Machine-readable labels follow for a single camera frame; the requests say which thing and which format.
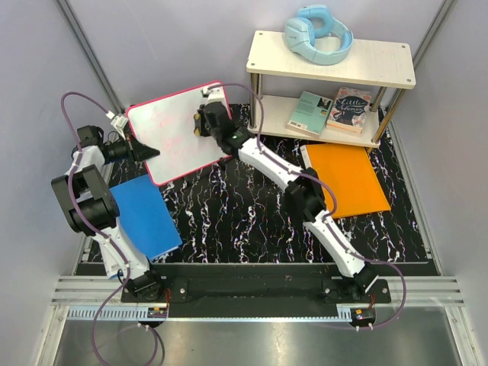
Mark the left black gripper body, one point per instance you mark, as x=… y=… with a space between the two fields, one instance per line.
x=120 y=152

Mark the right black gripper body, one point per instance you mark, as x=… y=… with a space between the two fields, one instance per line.
x=204 y=131

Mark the pink framed whiteboard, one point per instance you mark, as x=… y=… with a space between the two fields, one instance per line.
x=167 y=124

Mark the yellow whiteboard eraser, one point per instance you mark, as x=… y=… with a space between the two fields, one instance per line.
x=197 y=124

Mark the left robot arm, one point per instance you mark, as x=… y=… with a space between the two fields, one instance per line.
x=73 y=188

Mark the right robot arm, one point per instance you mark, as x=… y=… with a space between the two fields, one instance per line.
x=303 y=194

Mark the blue book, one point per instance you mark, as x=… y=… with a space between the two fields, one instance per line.
x=131 y=224

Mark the black marble pattern mat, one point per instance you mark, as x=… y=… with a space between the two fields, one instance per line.
x=228 y=212

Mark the teal paperback book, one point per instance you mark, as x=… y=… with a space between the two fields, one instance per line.
x=310 y=115

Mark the Little Women book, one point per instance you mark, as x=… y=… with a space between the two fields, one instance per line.
x=349 y=109

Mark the orange folder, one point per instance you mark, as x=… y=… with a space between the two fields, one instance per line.
x=347 y=170

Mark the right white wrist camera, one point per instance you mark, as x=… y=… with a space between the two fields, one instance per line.
x=213 y=93

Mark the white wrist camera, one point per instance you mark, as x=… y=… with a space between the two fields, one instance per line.
x=118 y=122
x=213 y=93

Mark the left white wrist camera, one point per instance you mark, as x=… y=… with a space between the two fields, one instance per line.
x=118 y=122

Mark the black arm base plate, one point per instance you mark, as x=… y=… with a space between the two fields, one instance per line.
x=259 y=291

